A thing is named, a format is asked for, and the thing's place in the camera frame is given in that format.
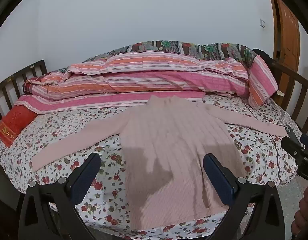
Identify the red pillow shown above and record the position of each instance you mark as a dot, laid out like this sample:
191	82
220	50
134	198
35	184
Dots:
13	125

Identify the dark wooden footboard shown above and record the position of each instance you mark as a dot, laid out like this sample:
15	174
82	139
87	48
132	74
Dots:
291	90

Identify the black garment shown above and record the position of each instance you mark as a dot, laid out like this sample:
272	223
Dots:
261	53

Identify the dark wooden headboard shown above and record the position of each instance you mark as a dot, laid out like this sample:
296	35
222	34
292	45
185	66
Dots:
16	76

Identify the person's right hand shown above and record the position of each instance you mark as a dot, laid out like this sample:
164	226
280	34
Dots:
305	212

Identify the pink knitted sweater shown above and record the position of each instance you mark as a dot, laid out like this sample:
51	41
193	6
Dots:
169	135

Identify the dark smartphone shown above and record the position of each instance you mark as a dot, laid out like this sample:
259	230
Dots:
290	130

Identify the dark floral patchwork quilt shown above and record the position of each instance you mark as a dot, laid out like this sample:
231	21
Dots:
169	46

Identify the brown wooden door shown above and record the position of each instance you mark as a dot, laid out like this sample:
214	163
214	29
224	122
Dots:
289	42

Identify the white wall switch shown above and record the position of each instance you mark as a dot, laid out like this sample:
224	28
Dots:
262	23

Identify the pink orange striped quilt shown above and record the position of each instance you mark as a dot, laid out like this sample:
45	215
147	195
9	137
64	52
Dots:
144	80

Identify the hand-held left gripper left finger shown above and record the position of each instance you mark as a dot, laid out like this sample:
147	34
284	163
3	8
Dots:
86	177

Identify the floral rose bed sheet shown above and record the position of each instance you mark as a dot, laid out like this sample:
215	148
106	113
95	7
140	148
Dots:
68	130

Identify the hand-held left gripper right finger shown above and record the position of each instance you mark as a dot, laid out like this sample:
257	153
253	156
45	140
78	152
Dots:
219	177

